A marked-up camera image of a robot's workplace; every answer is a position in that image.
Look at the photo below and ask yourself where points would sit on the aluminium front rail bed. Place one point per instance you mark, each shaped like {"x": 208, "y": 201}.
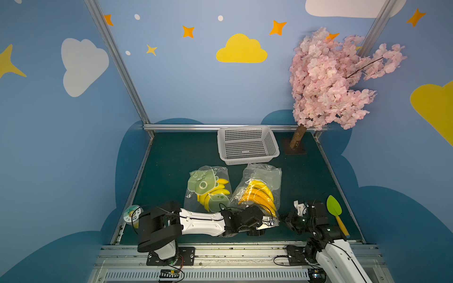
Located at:
{"x": 248, "y": 262}

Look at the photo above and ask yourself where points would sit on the clear zip-top bag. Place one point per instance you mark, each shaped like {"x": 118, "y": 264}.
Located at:
{"x": 270, "y": 175}

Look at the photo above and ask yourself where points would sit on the green toy shovel yellow handle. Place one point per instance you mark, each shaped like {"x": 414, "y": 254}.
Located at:
{"x": 335, "y": 209}

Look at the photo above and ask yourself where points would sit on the aluminium back frame rail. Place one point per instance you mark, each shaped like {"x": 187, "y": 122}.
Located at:
{"x": 211, "y": 128}

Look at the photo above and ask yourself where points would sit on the aluminium left frame rail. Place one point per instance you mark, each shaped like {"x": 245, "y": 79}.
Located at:
{"x": 133, "y": 154}

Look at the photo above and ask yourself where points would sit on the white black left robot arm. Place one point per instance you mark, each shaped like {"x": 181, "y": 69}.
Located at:
{"x": 161, "y": 226}

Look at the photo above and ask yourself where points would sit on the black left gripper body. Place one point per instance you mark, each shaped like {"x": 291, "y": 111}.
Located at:
{"x": 263, "y": 219}

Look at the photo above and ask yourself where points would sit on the artificial pink blossom tree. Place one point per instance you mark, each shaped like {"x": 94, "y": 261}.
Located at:
{"x": 323, "y": 73}

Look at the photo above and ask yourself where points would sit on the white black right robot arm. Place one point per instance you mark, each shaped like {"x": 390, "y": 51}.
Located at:
{"x": 327, "y": 251}

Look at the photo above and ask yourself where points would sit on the yellow banana bunch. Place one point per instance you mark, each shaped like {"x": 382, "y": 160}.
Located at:
{"x": 259, "y": 193}
{"x": 214, "y": 200}

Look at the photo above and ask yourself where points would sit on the left circuit board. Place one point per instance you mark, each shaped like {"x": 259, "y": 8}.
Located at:
{"x": 169, "y": 276}

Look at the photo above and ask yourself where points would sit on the aluminium frame rail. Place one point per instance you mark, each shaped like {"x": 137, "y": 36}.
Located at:
{"x": 133, "y": 154}
{"x": 211, "y": 128}

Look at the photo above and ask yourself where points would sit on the white perforated plastic basket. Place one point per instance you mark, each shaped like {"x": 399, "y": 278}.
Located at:
{"x": 247, "y": 144}

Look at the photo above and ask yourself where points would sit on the dark square tree base plate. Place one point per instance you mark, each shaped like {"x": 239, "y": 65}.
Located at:
{"x": 298, "y": 149}

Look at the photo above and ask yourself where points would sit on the circuit board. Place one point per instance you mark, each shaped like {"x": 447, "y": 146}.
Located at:
{"x": 317, "y": 276}
{"x": 169, "y": 276}

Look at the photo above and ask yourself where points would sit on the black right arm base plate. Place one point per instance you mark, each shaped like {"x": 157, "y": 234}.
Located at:
{"x": 296, "y": 255}

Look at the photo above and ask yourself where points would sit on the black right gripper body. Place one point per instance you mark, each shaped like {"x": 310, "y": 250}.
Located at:
{"x": 294, "y": 219}

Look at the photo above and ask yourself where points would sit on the green printed zip-top bag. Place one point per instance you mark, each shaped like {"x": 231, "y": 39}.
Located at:
{"x": 202, "y": 181}

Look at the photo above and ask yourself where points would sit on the right circuit board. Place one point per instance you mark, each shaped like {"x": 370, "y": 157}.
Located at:
{"x": 317, "y": 276}

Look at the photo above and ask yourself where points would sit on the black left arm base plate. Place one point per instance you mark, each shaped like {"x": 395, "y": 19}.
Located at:
{"x": 184, "y": 257}

